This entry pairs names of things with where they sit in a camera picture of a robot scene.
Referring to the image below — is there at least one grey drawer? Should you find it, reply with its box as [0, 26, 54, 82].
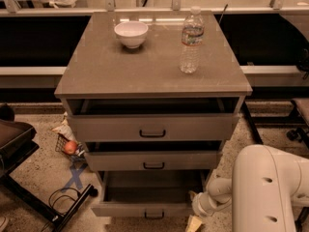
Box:
[68, 114, 239, 142]
[85, 151, 221, 171]
[92, 170, 210, 219]

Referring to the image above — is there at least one metal railing frame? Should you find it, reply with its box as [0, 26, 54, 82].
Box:
[0, 0, 309, 17]

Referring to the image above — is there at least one black wire basket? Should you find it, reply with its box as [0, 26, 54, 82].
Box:
[55, 134, 85, 162]

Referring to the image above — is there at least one black cable on floor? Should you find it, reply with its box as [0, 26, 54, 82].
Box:
[40, 187, 82, 232]

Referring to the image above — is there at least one red apple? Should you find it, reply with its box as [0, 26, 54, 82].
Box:
[64, 141, 77, 155]

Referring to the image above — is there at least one blue tape cross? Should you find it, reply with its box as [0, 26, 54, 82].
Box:
[63, 163, 88, 189]

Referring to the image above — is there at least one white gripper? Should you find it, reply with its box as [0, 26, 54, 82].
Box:
[185, 190, 218, 232]

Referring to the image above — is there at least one crumpled snack bag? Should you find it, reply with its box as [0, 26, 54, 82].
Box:
[52, 113, 75, 141]

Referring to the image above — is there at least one black chair left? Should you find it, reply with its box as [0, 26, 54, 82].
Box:
[1, 102, 98, 232]

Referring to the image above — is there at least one grey drawer cabinet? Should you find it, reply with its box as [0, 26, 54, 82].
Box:
[54, 11, 253, 179]

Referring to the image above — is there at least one white ceramic bowl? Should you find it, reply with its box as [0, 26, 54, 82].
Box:
[114, 21, 149, 48]

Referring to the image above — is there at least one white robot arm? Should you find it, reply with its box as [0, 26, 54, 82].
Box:
[185, 145, 309, 232]

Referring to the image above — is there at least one clear plastic water bottle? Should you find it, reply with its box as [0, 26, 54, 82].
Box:
[180, 6, 205, 73]

